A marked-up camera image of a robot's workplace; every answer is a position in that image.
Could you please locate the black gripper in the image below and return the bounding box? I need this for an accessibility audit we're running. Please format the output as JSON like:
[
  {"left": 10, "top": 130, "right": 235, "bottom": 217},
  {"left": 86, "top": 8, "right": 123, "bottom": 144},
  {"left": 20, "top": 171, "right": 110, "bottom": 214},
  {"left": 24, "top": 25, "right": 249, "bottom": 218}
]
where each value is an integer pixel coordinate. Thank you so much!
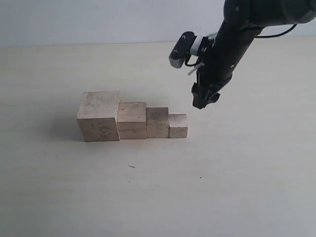
[{"left": 191, "top": 0, "right": 262, "bottom": 109}]

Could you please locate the smallest wooden cube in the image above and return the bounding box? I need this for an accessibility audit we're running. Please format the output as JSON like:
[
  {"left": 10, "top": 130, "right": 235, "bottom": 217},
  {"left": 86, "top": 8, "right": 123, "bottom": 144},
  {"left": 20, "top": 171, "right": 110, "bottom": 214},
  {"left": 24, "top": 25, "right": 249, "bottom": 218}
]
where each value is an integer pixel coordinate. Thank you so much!
[{"left": 168, "top": 114, "right": 188, "bottom": 138}]

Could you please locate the third largest wooden cube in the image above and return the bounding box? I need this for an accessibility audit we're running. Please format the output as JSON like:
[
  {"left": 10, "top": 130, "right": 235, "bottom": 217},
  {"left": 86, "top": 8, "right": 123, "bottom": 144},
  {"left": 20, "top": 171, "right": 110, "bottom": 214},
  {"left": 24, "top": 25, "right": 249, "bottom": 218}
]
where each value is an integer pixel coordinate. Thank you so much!
[{"left": 146, "top": 107, "right": 169, "bottom": 138}]

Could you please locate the second largest wooden cube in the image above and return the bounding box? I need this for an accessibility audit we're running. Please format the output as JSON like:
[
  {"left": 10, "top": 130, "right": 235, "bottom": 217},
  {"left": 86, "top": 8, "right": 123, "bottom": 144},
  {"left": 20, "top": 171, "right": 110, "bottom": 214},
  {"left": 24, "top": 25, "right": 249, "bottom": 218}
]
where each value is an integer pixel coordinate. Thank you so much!
[{"left": 117, "top": 102, "right": 147, "bottom": 140}]

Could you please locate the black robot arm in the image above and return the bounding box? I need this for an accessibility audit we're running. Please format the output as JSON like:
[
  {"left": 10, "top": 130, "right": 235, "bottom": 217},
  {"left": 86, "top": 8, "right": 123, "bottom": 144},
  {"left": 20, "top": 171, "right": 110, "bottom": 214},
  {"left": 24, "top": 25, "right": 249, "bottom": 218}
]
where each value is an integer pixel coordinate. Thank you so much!
[{"left": 192, "top": 0, "right": 316, "bottom": 109}]

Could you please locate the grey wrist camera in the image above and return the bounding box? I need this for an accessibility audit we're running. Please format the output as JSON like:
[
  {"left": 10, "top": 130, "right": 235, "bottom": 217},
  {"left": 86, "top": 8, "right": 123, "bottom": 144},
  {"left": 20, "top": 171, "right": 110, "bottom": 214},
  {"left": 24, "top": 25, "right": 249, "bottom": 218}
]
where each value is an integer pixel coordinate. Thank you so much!
[{"left": 169, "top": 31, "right": 217, "bottom": 69}]

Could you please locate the black cable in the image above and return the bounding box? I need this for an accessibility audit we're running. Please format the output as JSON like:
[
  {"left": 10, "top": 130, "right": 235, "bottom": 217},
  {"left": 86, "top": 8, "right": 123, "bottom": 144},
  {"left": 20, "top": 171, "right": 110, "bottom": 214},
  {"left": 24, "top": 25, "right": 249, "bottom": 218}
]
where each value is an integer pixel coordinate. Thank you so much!
[{"left": 255, "top": 23, "right": 298, "bottom": 39}]

